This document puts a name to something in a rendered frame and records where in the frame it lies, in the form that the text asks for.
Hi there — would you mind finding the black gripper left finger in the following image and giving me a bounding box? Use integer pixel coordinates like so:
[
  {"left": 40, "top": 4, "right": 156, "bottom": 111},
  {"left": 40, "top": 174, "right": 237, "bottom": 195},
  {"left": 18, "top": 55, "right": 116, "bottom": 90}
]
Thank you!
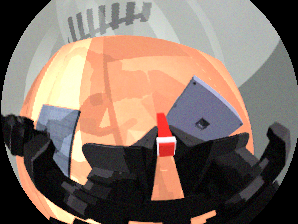
[{"left": 81, "top": 125, "right": 158, "bottom": 200}]

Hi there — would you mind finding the grey sloped panel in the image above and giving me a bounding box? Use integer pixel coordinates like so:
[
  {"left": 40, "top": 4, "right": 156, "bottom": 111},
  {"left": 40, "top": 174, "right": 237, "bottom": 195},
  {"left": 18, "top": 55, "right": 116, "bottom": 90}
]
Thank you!
[{"left": 166, "top": 75, "right": 243, "bottom": 141}]

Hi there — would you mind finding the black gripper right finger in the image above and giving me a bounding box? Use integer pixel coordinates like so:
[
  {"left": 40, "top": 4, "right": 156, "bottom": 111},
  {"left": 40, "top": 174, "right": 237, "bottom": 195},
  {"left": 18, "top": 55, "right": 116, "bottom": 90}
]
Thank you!
[{"left": 169, "top": 124, "right": 250, "bottom": 197}]

